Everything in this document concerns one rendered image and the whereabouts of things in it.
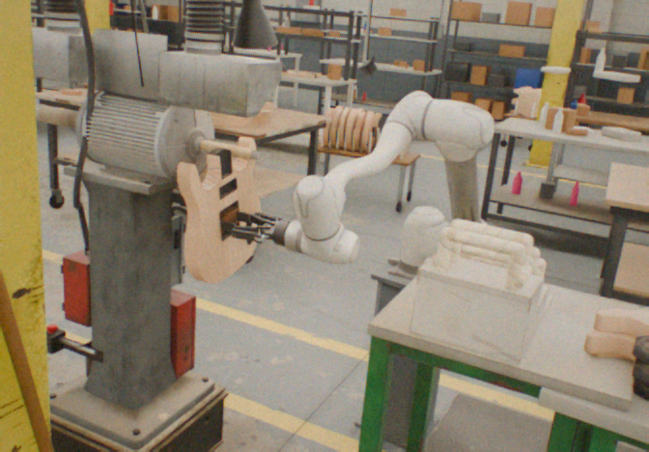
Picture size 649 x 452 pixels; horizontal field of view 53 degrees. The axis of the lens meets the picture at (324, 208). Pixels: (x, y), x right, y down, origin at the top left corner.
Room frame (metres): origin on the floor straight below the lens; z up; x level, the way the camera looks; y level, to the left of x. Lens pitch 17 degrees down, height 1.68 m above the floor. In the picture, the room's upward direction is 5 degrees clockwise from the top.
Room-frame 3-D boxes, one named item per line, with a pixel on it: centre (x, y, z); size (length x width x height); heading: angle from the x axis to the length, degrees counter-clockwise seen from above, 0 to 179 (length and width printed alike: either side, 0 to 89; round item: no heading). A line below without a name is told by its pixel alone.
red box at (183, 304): (2.24, 0.58, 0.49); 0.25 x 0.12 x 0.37; 65
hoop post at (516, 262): (1.40, -0.44, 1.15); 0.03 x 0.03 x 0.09
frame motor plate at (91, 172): (2.10, 0.65, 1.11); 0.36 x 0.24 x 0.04; 65
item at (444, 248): (1.47, -0.29, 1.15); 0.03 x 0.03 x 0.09
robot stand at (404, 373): (2.44, -0.39, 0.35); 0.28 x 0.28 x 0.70; 57
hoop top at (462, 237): (1.43, -0.37, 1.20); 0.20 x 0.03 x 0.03; 63
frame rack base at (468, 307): (1.48, -0.39, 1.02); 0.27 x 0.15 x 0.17; 64
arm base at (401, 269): (2.45, -0.38, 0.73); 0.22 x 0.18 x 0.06; 57
